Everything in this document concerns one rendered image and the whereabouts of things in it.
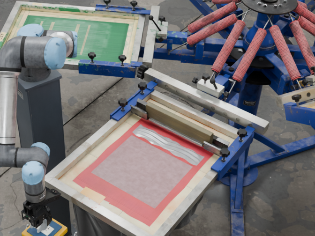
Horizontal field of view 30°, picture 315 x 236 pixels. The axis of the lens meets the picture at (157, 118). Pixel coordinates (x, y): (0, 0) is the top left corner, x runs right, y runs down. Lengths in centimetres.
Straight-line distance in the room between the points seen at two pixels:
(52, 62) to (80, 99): 230
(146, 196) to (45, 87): 69
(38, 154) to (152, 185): 59
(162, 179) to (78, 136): 166
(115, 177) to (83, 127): 168
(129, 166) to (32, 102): 53
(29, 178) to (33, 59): 43
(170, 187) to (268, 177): 154
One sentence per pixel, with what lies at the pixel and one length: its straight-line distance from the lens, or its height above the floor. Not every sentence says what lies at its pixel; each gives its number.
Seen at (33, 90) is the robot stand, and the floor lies 117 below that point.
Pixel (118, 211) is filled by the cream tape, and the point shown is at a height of 96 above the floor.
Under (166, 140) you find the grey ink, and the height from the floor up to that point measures 96.
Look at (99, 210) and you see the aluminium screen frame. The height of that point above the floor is 99.
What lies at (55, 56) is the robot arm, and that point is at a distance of 216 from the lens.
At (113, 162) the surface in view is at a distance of 264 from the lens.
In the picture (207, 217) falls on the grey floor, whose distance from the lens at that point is 370.
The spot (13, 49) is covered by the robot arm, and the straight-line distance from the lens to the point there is 219.
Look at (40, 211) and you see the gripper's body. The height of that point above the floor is 111.
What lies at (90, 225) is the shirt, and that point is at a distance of 274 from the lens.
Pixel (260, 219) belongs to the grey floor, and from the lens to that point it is 375.
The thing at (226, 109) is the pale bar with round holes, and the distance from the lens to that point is 282.
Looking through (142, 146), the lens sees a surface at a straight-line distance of 271.
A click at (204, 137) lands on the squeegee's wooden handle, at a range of 267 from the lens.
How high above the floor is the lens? 285
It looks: 42 degrees down
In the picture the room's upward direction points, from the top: 4 degrees clockwise
